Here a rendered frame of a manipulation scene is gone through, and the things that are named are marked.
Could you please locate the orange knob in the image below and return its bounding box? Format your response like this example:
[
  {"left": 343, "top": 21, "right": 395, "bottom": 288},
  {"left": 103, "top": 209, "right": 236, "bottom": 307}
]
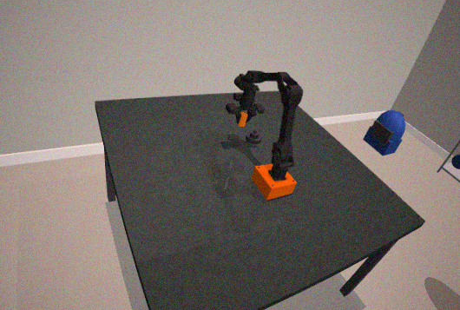
[{"left": 237, "top": 112, "right": 248, "bottom": 127}]

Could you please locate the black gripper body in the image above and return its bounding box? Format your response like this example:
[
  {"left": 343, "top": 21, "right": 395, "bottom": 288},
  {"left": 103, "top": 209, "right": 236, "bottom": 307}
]
[{"left": 226, "top": 95, "right": 265, "bottom": 114}]

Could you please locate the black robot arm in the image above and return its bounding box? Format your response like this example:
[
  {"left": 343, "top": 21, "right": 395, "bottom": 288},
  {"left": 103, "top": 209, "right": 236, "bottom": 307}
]
[{"left": 233, "top": 70, "right": 304, "bottom": 181}]

